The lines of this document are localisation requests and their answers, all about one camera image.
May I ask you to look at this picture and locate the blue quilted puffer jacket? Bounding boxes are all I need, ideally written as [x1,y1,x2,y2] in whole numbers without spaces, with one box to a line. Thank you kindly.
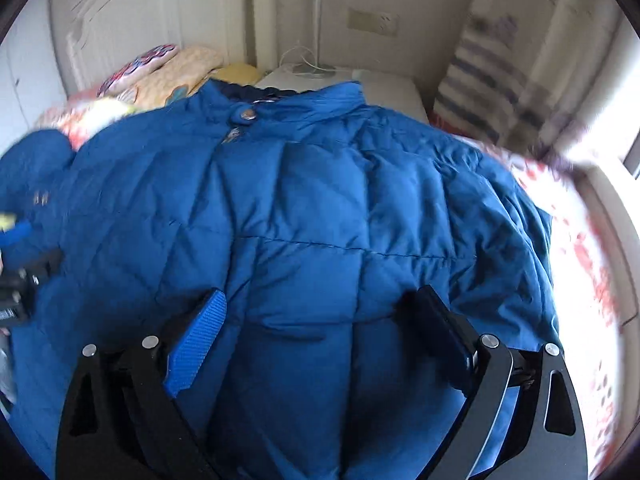
[0,78,561,480]

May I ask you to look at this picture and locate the floral bed quilt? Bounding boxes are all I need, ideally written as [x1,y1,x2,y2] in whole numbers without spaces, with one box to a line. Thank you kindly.
[34,96,622,476]

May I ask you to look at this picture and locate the colourful patterned pillow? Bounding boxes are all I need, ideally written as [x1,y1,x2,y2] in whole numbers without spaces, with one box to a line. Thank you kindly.
[98,44,179,98]

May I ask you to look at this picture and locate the white wooden headboard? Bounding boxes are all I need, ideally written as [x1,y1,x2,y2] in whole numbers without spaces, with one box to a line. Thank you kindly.
[50,0,278,93]

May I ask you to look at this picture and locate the patterned window curtain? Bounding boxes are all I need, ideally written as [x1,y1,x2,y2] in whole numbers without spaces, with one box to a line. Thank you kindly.
[432,0,626,158]

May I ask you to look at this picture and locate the white bedside table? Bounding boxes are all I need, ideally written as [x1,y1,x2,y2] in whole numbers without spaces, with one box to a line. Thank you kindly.
[254,63,431,125]

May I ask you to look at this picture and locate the white lamp pole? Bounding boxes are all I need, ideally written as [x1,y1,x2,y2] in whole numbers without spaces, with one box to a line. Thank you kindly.
[292,0,336,79]

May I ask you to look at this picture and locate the white charging cable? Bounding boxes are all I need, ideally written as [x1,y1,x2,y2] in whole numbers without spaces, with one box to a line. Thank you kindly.
[278,44,321,74]

